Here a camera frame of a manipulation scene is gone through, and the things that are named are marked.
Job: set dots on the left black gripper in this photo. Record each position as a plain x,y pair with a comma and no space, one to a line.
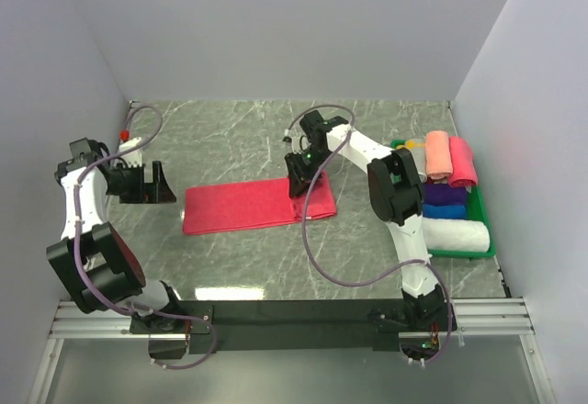
156,192

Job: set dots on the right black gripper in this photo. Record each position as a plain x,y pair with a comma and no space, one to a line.
299,180

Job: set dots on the red towel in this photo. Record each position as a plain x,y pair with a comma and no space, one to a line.
252,205

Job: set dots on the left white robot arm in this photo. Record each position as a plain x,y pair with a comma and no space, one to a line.
94,264

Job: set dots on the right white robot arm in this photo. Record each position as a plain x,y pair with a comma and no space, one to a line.
396,197

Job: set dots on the black base beam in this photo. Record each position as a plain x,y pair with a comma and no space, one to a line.
255,325

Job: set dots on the purple towel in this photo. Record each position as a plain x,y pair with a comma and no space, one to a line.
444,195

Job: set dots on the orange rolled towel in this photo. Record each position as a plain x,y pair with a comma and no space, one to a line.
438,162

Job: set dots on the white rolled towel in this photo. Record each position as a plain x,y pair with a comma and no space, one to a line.
456,235

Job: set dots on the pink rolled towel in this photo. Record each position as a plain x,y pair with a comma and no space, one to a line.
462,158

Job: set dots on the blue towel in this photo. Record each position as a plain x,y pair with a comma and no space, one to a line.
444,212

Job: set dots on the green plastic bin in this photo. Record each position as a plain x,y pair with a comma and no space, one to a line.
475,207

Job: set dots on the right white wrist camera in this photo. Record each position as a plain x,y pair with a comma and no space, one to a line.
294,141

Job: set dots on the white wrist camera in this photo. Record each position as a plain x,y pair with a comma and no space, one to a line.
130,150
294,141

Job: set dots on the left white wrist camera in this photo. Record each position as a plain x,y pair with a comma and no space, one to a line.
130,150

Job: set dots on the aluminium rail frame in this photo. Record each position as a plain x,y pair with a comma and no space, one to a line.
475,317

